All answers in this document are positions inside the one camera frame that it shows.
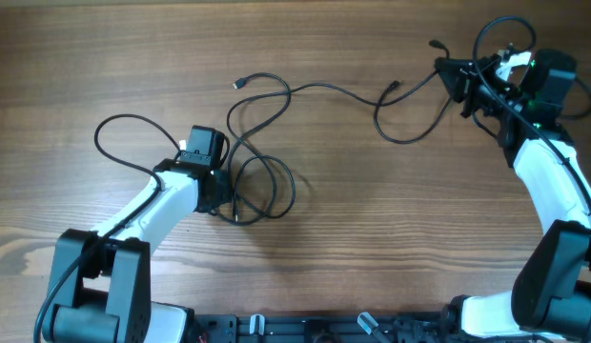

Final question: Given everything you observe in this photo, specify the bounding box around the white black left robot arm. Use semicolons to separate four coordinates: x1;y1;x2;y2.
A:
33;126;230;342

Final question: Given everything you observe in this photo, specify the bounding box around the thin black micro usb cable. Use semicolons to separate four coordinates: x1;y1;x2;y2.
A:
373;79;591;146

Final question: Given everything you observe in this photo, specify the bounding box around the black left camera cable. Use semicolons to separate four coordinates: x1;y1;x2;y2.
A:
32;113;182;343

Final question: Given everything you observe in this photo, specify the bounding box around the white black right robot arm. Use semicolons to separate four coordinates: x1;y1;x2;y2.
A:
435;49;591;342

